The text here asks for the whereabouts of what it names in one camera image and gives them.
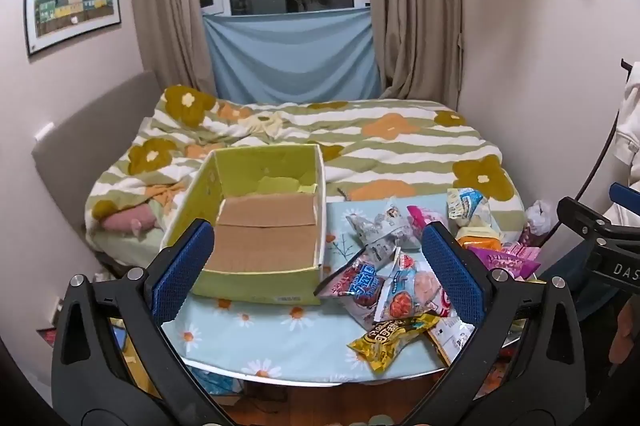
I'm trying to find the pale flat sachet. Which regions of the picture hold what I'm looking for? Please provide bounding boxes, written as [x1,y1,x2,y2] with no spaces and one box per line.
[425,316,476,364]

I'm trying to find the magenta snack packet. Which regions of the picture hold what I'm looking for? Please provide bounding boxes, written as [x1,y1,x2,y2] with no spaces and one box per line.
[467,246,506,268]

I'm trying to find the pink pillow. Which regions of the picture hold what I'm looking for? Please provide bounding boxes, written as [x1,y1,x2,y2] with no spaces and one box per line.
[102,203,161,235]

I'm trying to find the white red snack packet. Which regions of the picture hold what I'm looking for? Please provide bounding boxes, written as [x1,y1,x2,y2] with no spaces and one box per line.
[374,247,453,322]

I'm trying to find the plain pink snack packet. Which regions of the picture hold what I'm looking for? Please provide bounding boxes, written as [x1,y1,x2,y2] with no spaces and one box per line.
[406,205,447,248]

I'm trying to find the orange snack packet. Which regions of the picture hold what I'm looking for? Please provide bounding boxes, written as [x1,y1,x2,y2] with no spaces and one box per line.
[457,226,503,249]

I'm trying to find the white plastic bag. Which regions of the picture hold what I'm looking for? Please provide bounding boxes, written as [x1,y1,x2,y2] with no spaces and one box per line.
[525,200,558,233]

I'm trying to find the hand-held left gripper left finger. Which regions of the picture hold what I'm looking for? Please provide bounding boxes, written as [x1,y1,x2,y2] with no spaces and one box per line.
[51,219,226,426]

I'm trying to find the blue cloth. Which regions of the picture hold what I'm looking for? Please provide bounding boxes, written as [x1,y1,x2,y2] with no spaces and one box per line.
[202,8,382,104]

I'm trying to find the beige curtain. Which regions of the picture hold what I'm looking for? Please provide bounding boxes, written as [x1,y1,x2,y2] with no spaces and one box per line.
[127,0,217,98]
[377,0,462,109]

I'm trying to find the floral striped blanket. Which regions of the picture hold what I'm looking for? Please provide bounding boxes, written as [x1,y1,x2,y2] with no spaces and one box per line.
[85,85,526,252]

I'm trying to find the person's right hand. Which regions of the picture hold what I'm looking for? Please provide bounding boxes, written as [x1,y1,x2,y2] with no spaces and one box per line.
[614,299,640,368]

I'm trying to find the red blue snack packet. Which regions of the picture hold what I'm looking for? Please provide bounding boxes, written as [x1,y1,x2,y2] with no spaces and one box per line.
[314,251,386,322]

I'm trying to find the cream blue snack packet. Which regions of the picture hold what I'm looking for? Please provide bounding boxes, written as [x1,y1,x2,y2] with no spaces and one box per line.
[446,187,493,227]

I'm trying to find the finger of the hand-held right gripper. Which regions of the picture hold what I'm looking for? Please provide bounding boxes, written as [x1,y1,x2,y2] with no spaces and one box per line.
[556,197,618,238]
[608,183,640,218]

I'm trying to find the grey cartoon snack packet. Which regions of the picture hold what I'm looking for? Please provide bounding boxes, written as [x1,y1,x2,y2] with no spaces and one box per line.
[346,197,426,252]
[357,243,401,272]

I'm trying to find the green cardboard box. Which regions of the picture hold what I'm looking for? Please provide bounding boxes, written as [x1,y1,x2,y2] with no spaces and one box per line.
[159,145,327,306]

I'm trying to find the framed houses wall picture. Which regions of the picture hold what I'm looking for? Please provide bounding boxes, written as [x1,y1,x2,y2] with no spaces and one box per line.
[25,0,122,57]

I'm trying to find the grey padded headboard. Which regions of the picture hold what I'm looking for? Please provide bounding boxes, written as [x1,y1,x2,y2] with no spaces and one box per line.
[31,70,166,252]

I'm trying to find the yellow snack packet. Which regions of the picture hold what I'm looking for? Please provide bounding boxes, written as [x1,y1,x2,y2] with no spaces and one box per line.
[347,313,441,373]

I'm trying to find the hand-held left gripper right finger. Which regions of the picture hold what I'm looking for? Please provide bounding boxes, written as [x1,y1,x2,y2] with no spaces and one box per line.
[421,221,588,426]

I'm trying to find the black curved rack tube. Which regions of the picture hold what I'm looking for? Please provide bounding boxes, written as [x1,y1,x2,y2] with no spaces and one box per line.
[574,59,632,203]

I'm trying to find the daisy print tablecloth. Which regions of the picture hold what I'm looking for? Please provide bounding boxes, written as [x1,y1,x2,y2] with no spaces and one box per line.
[160,201,541,382]

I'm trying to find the white hanging garment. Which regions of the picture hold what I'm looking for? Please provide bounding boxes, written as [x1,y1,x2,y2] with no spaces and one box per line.
[614,61,640,167]

